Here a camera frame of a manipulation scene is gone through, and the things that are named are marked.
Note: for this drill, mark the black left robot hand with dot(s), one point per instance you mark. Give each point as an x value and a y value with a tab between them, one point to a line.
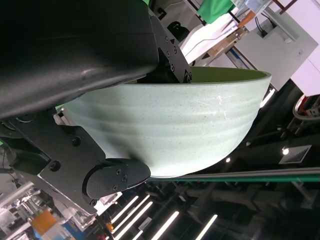
62	45

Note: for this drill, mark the pale green bowl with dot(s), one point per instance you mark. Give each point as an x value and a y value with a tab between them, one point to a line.
175	125

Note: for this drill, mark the round ceiling light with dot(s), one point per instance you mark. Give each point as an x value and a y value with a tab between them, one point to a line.
285	150
228	160

